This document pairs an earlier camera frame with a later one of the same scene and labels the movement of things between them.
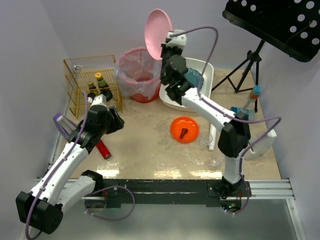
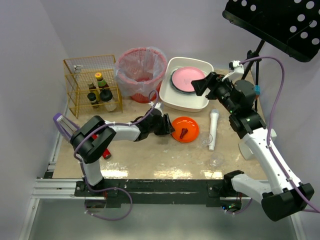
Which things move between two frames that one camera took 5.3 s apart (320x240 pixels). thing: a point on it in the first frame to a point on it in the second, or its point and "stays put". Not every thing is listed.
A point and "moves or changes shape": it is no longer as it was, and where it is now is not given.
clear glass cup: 205,140 stays put
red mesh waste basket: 139,74 stays put
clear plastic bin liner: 137,73 stays put
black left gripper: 116,119 to 163,124
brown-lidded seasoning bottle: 91,86 stays put
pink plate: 158,24 moves or changes shape
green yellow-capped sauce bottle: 102,83 stays put
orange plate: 187,122 stays put
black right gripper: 166,51 to 211,85
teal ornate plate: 193,76 moves or changes shape
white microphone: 213,136 stays put
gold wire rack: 96,75 stays put
